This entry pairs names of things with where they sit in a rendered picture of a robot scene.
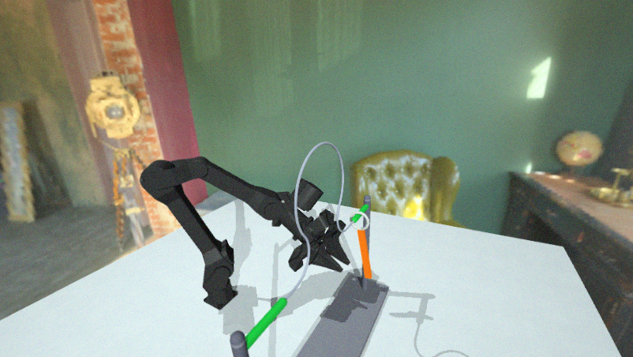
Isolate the orange handle with grey metal tip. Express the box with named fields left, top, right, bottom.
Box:
left=350, top=211, right=372, bottom=279

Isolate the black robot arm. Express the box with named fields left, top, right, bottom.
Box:
left=139, top=156, right=335, bottom=310

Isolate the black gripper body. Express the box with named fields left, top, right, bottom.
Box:
left=288, top=216, right=346, bottom=272

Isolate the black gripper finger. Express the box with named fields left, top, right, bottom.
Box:
left=326, top=232, right=350, bottom=265
left=309, top=244, right=343, bottom=272

